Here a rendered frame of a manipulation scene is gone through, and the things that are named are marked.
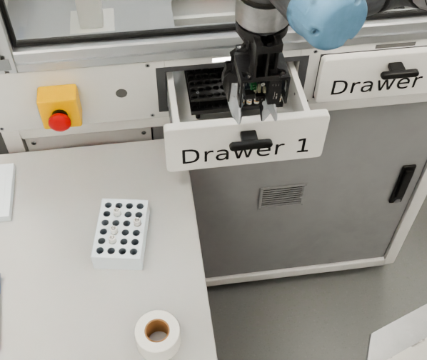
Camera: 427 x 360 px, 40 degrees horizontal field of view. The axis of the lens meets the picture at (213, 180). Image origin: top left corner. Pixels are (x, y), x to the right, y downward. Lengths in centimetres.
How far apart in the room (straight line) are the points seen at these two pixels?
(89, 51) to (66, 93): 9
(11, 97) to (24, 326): 42
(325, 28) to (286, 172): 80
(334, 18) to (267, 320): 130
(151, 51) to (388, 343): 64
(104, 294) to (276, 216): 67
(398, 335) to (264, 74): 47
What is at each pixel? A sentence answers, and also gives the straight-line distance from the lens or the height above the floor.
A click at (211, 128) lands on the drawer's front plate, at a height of 92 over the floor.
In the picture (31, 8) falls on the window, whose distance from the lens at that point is 105.
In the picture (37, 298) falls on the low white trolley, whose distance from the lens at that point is 103.
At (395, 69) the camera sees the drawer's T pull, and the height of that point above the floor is 91.
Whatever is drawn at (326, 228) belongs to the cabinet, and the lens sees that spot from 166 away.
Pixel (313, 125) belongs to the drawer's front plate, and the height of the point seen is 91.
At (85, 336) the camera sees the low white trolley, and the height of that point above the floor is 76.
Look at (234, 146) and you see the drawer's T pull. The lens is 99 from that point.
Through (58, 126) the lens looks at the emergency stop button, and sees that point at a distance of 110.
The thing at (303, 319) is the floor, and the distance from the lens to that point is 184.
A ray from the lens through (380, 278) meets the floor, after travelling 196.
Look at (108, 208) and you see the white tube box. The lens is 106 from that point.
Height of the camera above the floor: 164
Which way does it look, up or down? 51 degrees down
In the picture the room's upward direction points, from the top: 1 degrees clockwise
